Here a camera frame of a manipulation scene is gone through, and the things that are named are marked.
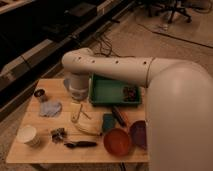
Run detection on yellow banana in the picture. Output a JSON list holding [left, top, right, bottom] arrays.
[[70, 102, 102, 136]]

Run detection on grey blue stone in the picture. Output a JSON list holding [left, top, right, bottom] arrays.
[[63, 79, 69, 91]]

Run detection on black handled utensil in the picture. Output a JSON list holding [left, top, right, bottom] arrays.
[[64, 141, 97, 148]]

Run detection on dark object in tray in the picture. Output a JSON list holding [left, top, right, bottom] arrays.
[[123, 87, 136, 101]]

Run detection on metal binder clip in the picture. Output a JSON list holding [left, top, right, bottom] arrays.
[[51, 128, 67, 143]]

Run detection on red bowl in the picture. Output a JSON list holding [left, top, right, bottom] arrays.
[[103, 128, 132, 156]]

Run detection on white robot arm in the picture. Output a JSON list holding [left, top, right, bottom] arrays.
[[62, 48, 213, 171]]

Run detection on purple plate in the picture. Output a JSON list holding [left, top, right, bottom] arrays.
[[130, 120, 147, 149]]

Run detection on small metal cup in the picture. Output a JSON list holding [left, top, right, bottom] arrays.
[[34, 89, 47, 103]]

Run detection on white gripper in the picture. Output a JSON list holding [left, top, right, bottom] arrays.
[[68, 74, 89, 101]]

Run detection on blue cloth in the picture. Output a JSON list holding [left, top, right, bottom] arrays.
[[39, 101, 62, 117]]

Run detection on white paper cup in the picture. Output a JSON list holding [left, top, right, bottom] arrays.
[[16, 125, 40, 147]]

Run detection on green plastic tray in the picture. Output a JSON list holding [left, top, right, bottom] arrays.
[[89, 74, 142, 106]]

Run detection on office chair base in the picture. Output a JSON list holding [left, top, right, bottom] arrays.
[[143, 0, 192, 24]]

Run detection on black cables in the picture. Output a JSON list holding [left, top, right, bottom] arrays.
[[93, 33, 134, 58]]

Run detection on wooden stick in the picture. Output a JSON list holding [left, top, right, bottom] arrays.
[[81, 111, 91, 119]]

